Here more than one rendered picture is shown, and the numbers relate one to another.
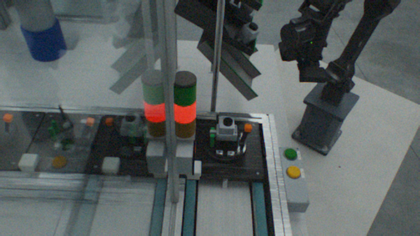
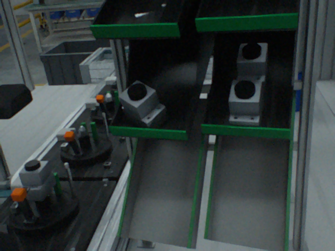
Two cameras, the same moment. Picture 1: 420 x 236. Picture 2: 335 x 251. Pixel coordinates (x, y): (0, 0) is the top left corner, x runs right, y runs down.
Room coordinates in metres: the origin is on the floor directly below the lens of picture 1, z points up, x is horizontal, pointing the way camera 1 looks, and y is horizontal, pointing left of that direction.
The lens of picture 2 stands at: (1.13, -0.64, 1.46)
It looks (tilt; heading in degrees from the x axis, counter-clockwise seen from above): 25 degrees down; 103
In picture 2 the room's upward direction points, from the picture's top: 6 degrees counter-clockwise
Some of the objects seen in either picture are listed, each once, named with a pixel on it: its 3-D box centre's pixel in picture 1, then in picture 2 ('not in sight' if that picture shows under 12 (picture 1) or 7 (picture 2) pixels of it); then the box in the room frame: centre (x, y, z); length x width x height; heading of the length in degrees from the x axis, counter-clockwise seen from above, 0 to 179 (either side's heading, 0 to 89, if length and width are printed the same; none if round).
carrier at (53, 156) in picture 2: not in sight; (84, 139); (0.71, 0.20, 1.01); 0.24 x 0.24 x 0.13; 2
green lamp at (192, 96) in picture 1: (184, 89); not in sight; (0.52, 0.06, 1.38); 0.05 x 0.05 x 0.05
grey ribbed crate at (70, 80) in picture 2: not in sight; (94, 61); (0.02, 1.97, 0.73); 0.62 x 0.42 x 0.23; 2
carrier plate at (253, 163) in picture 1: (224, 148); (47, 216); (0.71, -0.05, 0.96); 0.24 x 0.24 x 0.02; 2
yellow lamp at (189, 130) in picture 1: (184, 123); not in sight; (0.52, 0.06, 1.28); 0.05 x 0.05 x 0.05
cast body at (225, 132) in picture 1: (224, 128); (38, 175); (0.71, -0.04, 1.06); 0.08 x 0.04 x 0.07; 92
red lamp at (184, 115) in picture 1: (184, 107); not in sight; (0.52, 0.06, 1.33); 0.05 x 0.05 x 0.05
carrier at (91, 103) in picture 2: not in sight; (109, 104); (0.70, 0.45, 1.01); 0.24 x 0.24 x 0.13; 2
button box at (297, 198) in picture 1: (291, 178); not in sight; (0.64, -0.27, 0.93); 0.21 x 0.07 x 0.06; 2
